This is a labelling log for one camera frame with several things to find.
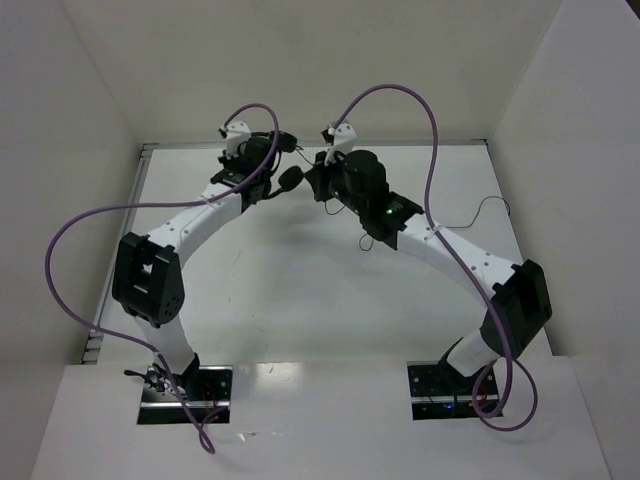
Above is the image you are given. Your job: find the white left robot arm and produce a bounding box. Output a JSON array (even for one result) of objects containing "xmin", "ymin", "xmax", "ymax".
[{"xmin": 112, "ymin": 133, "xmax": 282, "ymax": 398}]

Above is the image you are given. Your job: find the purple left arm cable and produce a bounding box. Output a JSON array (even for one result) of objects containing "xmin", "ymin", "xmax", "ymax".
[{"xmin": 44, "ymin": 103, "xmax": 281, "ymax": 455}]

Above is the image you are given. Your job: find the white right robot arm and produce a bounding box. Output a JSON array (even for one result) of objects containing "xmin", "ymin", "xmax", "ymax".
[{"xmin": 305, "ymin": 150, "xmax": 552, "ymax": 394}]

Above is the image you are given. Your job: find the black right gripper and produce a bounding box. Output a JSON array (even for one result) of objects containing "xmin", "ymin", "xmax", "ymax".
[{"xmin": 303, "ymin": 147, "xmax": 366, "ymax": 216}]

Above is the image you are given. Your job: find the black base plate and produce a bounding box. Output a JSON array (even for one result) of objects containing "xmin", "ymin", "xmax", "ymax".
[
  {"xmin": 407, "ymin": 362, "xmax": 500, "ymax": 421},
  {"xmin": 123, "ymin": 366, "xmax": 233, "ymax": 425}
]

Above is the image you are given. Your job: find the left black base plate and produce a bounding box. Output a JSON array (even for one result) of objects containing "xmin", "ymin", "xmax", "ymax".
[{"xmin": 123, "ymin": 366, "xmax": 233, "ymax": 425}]

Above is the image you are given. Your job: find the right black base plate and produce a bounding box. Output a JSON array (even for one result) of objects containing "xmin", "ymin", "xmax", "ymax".
[{"xmin": 407, "ymin": 362, "xmax": 500, "ymax": 421}]

